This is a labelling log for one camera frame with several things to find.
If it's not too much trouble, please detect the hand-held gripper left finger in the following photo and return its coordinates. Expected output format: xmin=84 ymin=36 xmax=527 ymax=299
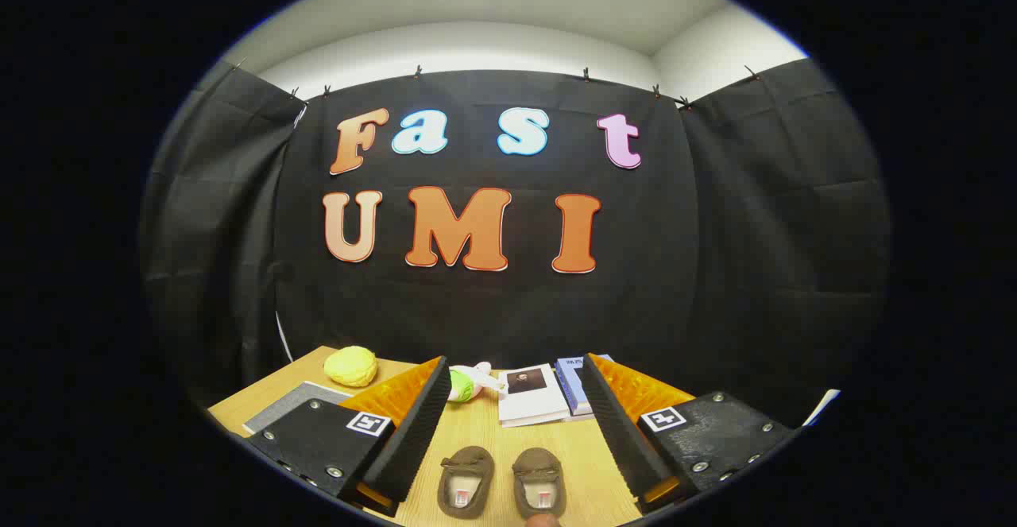
xmin=242 ymin=356 xmax=451 ymax=518

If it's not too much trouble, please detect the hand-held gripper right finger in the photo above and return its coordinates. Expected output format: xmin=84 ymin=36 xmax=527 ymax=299
xmin=582 ymin=352 xmax=795 ymax=513

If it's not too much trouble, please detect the brown fuzzy shoe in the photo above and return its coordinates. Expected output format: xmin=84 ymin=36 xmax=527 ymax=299
xmin=436 ymin=445 xmax=496 ymax=520
xmin=511 ymin=448 xmax=567 ymax=521

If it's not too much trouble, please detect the grey fabric storage box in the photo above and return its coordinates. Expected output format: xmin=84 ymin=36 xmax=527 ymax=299
xmin=242 ymin=382 xmax=354 ymax=436

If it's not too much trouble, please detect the blue cover book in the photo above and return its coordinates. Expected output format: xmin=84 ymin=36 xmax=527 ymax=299
xmin=554 ymin=355 xmax=614 ymax=418

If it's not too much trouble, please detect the green and pink plush toy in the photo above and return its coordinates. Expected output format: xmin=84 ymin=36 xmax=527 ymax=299
xmin=447 ymin=362 xmax=508 ymax=403

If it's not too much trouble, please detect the white book with dark photo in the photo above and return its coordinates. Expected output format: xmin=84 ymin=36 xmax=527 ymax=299
xmin=497 ymin=363 xmax=571 ymax=428

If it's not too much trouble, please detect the yellow plush toy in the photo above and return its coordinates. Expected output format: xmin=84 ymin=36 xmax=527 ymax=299
xmin=323 ymin=346 xmax=379 ymax=388

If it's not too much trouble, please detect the row of cloth clips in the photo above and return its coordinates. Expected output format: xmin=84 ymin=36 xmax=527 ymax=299
xmin=230 ymin=56 xmax=764 ymax=110

